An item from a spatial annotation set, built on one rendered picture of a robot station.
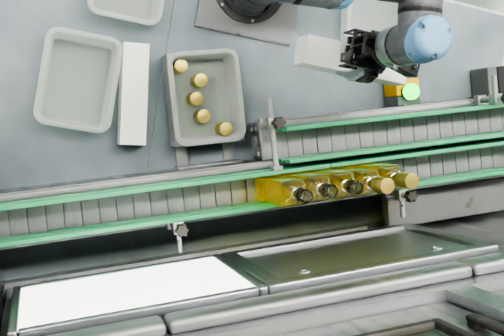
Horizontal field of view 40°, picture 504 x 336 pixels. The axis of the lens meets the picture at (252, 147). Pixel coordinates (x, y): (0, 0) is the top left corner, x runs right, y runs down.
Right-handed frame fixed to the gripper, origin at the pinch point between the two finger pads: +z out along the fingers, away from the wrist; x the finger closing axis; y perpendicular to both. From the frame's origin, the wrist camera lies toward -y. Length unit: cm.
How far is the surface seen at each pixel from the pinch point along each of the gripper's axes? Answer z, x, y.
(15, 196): 21, 40, 64
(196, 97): 27.7, 11.8, 26.8
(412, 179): -7.0, 23.2, -14.3
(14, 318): -15, 57, 60
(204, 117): 27.7, 16.0, 24.0
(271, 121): 11.7, 15.1, 12.3
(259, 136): 21.1, 18.7, 11.7
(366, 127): 21.2, 11.7, -15.6
